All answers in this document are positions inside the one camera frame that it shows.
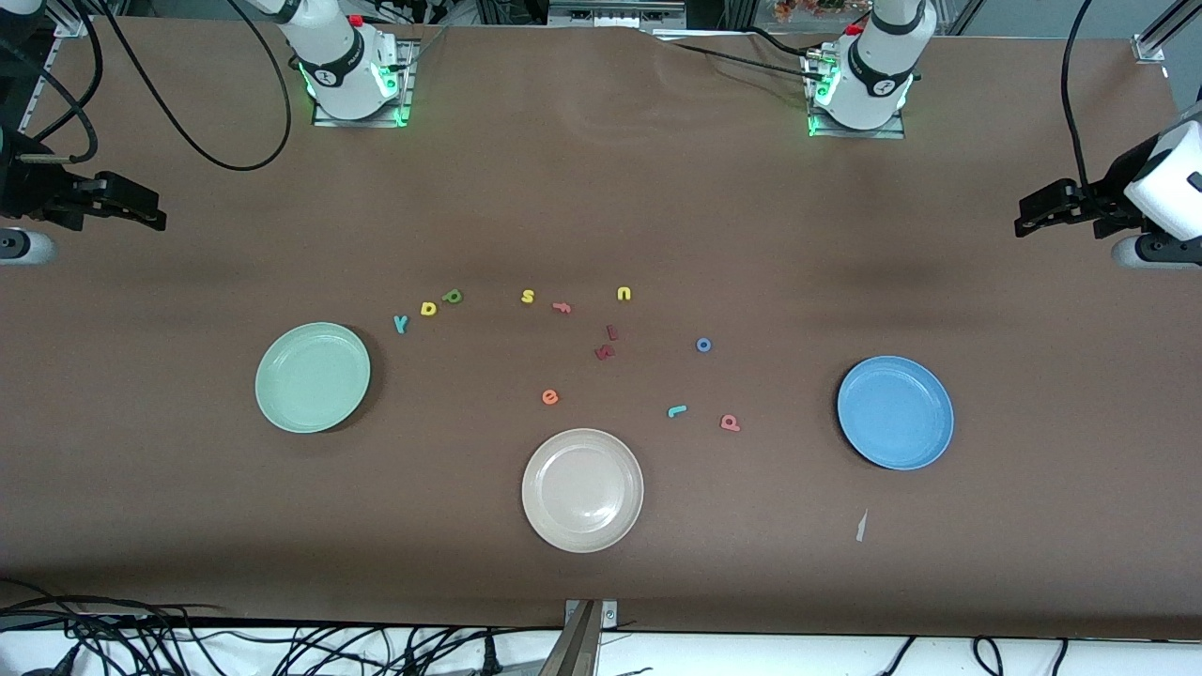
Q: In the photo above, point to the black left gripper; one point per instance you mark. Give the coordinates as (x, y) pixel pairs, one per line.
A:
(1105, 192)

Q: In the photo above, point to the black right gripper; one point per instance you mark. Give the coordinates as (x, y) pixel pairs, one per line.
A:
(28, 191)

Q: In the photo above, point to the green foam letter p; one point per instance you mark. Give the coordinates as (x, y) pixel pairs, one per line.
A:
(448, 299)

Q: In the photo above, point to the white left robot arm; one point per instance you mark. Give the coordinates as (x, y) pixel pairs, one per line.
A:
(873, 75)

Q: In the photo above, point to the light green plate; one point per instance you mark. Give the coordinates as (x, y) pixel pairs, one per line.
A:
(313, 377)

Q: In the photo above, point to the blue plate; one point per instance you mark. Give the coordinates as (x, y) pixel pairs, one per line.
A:
(895, 412)

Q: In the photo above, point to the orange artificial flowers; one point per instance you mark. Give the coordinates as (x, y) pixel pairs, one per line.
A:
(808, 7)

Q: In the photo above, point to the small white paper scrap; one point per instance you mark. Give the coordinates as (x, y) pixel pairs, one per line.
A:
(861, 526)

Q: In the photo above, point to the brown table cover sheet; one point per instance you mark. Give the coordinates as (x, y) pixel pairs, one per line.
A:
(601, 188)

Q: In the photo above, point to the beige plate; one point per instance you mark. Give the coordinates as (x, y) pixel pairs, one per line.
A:
(582, 490)

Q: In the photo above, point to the aluminium frame profile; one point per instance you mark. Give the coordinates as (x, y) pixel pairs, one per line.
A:
(77, 26)
(1148, 45)

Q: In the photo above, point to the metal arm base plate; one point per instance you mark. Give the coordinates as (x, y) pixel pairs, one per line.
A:
(859, 133)
(410, 84)

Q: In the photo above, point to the grey metal equipment frame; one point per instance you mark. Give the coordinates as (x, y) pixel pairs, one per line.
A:
(615, 14)

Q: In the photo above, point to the silver mounting bracket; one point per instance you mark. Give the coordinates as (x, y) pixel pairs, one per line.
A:
(608, 615)

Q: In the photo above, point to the grey metal post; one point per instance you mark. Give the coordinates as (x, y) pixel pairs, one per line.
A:
(573, 648)

